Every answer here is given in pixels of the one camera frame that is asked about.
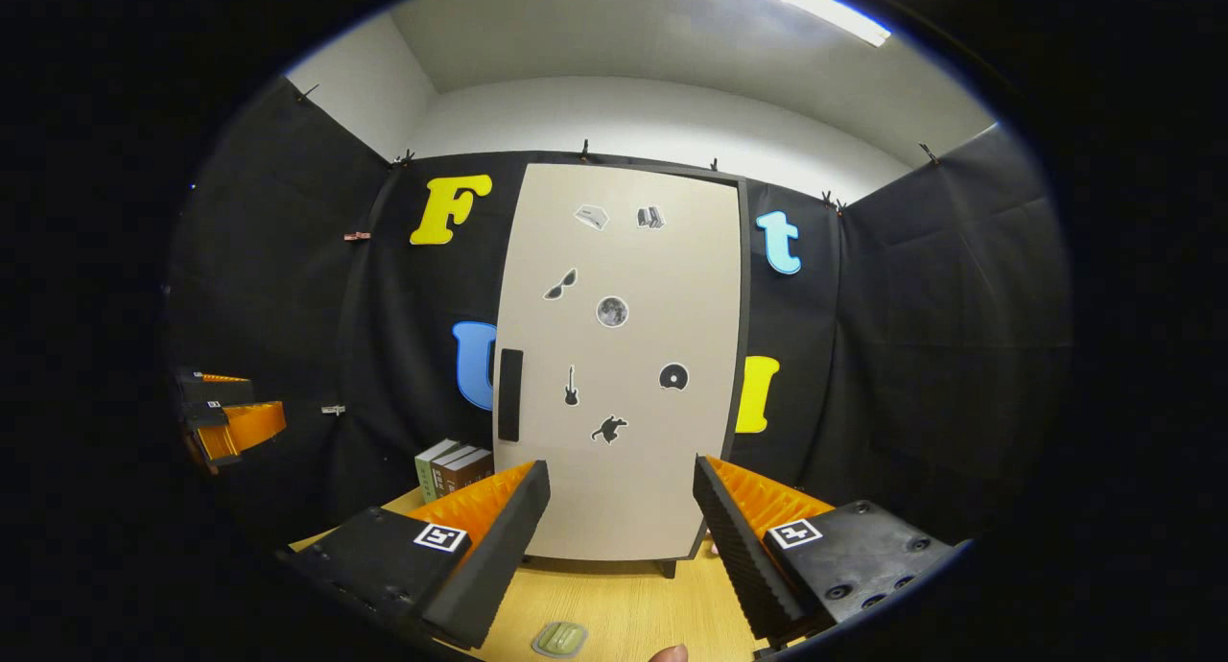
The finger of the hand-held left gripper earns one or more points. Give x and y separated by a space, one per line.
249 427
221 391

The black backdrop cloth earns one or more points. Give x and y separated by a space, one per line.
911 355

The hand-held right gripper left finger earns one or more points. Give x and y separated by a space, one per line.
489 571

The green coaster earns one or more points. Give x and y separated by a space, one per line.
559 639

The beige cabinet door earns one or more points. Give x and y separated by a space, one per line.
624 470

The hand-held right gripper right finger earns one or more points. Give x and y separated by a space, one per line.
743 561

